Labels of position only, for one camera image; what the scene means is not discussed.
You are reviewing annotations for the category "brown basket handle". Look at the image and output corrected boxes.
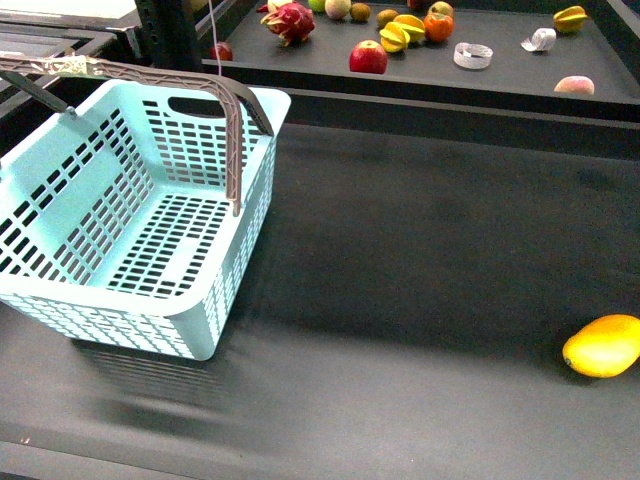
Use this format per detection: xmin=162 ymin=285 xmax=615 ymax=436
xmin=1 ymin=51 xmax=242 ymax=216
xmin=0 ymin=71 xmax=276 ymax=138

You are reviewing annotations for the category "light blue plastic basket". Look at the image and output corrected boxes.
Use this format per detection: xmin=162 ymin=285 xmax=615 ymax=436
xmin=1 ymin=80 xmax=277 ymax=360

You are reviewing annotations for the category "yellow mango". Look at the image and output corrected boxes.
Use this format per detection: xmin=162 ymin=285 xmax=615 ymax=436
xmin=562 ymin=314 xmax=639 ymax=378

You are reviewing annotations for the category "red apple on tray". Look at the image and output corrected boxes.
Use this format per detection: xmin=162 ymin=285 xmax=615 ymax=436
xmin=349 ymin=40 xmax=388 ymax=75

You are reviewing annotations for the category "small dark red fruit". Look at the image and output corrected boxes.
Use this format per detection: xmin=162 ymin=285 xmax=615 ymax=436
xmin=209 ymin=41 xmax=234 ymax=61

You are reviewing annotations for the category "yellow starfruit front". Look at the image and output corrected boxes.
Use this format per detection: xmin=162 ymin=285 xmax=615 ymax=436
xmin=379 ymin=22 xmax=410 ymax=53

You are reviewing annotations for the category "yellow starfruit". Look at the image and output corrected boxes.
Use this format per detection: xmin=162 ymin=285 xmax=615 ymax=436
xmin=553 ymin=5 xmax=589 ymax=34
xmin=379 ymin=22 xmax=410 ymax=53
xmin=393 ymin=14 xmax=425 ymax=43

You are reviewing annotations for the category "pink dragon fruit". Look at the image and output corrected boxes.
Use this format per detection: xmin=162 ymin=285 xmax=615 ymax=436
xmin=260 ymin=1 xmax=316 ymax=47

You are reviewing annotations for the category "pale round melon fruit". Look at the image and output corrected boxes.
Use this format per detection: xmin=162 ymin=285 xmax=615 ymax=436
xmin=325 ymin=0 xmax=352 ymax=20

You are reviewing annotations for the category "brown kiwi left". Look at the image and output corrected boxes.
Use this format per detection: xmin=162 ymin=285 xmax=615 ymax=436
xmin=349 ymin=2 xmax=371 ymax=23

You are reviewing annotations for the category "brown kiwi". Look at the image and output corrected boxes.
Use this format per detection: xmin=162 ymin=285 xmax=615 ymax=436
xmin=349 ymin=2 xmax=371 ymax=23
xmin=376 ymin=9 xmax=399 ymax=29

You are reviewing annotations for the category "brown kiwi right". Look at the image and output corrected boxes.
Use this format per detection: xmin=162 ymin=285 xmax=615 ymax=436
xmin=376 ymin=9 xmax=399 ymax=29

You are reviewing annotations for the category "yellow starfruit behind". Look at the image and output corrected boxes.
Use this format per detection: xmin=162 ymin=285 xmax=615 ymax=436
xmin=393 ymin=14 xmax=425 ymax=43

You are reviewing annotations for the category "green apple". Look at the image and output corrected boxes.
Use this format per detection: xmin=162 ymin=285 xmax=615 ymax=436
xmin=307 ymin=0 xmax=326 ymax=13

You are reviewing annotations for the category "orange persimmon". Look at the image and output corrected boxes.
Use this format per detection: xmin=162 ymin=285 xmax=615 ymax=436
xmin=423 ymin=13 xmax=454 ymax=43

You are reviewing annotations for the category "red yellow apple back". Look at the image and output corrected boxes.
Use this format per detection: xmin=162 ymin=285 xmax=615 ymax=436
xmin=428 ymin=1 xmax=454 ymax=18

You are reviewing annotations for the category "pale pink peach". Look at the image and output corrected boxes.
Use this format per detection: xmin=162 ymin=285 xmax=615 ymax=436
xmin=554 ymin=75 xmax=595 ymax=95

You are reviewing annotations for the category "white tape roll piece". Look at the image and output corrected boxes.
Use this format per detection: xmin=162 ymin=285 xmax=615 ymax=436
xmin=520 ymin=28 xmax=557 ymax=53

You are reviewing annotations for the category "black display tray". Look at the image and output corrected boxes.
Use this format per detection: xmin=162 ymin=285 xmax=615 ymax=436
xmin=197 ymin=1 xmax=639 ymax=123

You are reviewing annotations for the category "yellow starfruit far right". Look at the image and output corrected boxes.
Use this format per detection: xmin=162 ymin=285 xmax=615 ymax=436
xmin=553 ymin=5 xmax=589 ymax=34

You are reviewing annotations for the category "white tape ring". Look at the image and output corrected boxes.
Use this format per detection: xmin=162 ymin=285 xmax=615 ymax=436
xmin=453 ymin=42 xmax=494 ymax=71

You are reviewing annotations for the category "black metal rack post left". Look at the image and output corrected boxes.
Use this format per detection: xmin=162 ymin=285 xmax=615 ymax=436
xmin=135 ymin=0 xmax=202 ymax=72

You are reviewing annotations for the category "thin white cord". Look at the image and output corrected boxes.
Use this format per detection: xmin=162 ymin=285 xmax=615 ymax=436
xmin=207 ymin=0 xmax=224 ymax=79

